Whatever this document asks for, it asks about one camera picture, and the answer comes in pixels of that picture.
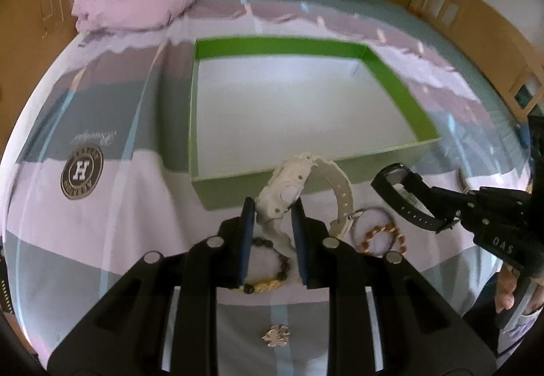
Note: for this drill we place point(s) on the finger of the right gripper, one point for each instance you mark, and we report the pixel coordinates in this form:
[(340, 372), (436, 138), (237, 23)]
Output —
[(449, 207)]

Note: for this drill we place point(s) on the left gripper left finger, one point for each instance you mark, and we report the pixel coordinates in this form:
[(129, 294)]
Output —
[(124, 333)]

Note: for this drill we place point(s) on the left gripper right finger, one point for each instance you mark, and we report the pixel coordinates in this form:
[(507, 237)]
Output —
[(384, 317)]

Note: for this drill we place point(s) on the black wrist watch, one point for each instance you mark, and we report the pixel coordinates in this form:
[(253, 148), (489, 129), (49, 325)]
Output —
[(407, 194)]

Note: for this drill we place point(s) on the silver flower brooch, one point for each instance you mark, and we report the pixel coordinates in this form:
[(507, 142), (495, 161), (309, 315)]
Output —
[(277, 336)]

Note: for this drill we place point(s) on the white wrist watch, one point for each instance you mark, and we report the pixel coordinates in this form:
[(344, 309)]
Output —
[(286, 186)]

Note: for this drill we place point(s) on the person's right hand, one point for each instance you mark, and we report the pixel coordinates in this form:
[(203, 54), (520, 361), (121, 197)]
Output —
[(506, 285)]

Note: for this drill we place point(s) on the patterned bed sheet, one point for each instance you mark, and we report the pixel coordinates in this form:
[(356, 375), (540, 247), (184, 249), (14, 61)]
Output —
[(96, 171)]

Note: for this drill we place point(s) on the green cardboard box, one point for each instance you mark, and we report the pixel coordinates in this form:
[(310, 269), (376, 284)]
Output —
[(258, 100)]

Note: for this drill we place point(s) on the wooden headboard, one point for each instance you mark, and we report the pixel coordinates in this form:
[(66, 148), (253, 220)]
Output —
[(33, 34)]

